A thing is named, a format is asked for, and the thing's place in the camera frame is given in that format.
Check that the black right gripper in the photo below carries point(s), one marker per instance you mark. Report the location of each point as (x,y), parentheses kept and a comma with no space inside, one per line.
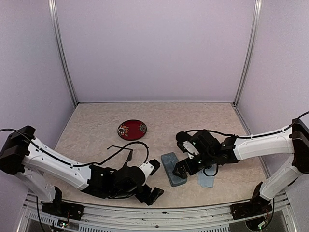
(180,166)

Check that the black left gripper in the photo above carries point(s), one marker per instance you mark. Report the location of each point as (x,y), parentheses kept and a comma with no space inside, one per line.
(153,195)

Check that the blue-grey hard glasses case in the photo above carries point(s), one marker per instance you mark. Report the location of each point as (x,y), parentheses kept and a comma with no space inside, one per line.
(169,161)

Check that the black glasses case beige lining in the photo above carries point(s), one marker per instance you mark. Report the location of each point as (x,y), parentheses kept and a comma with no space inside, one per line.
(182,137)

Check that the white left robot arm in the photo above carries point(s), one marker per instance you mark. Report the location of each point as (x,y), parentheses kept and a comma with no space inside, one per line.
(26,157)

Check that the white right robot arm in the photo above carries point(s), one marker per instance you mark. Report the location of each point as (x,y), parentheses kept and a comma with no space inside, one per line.
(292,139)

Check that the folded blue cloth pouch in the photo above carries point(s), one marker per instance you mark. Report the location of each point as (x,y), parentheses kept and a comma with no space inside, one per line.
(206,181)

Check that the red floral plate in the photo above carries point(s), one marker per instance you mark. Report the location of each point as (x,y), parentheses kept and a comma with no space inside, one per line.
(132,130)

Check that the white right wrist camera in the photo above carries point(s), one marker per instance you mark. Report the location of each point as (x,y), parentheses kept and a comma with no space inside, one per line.
(189,149)

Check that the black frame sunglasses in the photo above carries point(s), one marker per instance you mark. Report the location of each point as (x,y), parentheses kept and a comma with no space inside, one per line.
(129,157)

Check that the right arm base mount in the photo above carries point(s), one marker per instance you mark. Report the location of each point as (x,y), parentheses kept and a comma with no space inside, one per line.
(255,206)

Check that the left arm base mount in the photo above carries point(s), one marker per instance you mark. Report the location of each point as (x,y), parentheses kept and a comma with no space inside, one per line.
(63,209)

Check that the right metal corner post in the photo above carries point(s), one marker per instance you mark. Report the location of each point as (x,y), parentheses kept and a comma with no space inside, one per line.
(249,51)

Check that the metal corner post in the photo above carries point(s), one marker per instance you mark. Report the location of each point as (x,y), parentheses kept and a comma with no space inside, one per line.
(61,52)
(249,51)

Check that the left metal corner post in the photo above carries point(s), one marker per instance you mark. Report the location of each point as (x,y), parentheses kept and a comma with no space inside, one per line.
(61,52)

